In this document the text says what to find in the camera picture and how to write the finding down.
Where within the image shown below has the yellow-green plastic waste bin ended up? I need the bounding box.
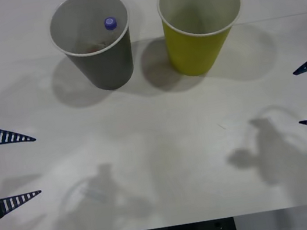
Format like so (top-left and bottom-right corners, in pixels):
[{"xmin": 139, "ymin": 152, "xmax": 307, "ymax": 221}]
[{"xmin": 156, "ymin": 0, "xmax": 253, "ymax": 82}]

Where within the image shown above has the clear bottle purple cap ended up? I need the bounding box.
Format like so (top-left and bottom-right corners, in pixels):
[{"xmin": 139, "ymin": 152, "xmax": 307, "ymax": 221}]
[{"xmin": 76, "ymin": 16, "xmax": 123, "ymax": 55}]

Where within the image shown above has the grey plastic waste bin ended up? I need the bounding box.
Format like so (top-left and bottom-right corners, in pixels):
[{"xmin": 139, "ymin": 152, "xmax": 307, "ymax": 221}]
[{"xmin": 44, "ymin": 0, "xmax": 141, "ymax": 99}]

